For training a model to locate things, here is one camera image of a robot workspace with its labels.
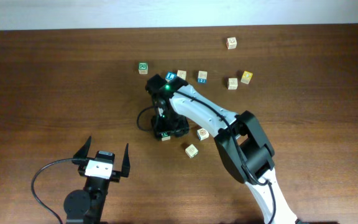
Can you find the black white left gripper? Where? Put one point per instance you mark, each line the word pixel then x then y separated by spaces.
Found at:
pixel 115 175

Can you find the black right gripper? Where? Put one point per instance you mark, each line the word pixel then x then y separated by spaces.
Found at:
pixel 159 128

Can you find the green R wooden block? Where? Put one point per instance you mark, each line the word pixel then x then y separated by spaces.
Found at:
pixel 165 136

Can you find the wooden block red drawing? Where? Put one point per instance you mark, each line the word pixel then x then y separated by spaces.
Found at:
pixel 202 134

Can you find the plain wooden block front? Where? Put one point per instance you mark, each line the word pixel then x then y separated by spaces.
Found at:
pixel 191 151

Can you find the plain wooden block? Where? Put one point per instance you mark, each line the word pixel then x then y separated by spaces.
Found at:
pixel 181 74
pixel 191 151
pixel 232 83

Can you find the wooden block blue side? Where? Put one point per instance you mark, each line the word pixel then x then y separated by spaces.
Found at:
pixel 202 77

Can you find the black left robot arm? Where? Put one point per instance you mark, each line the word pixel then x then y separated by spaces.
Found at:
pixel 86 205

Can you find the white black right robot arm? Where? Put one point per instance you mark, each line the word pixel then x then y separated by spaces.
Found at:
pixel 243 146

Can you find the blue L wooden block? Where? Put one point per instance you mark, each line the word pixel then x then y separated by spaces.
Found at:
pixel 170 76

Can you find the plain wooden block centre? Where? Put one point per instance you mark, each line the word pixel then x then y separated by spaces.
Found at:
pixel 181 74

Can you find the green R block far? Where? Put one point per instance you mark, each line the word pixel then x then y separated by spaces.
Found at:
pixel 143 68

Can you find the plain wooden block right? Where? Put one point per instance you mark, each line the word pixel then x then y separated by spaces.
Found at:
pixel 232 83

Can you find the yellow wooden block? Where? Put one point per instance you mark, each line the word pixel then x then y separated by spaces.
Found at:
pixel 246 77

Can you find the wooden block red side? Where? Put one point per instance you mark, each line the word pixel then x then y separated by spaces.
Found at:
pixel 231 43

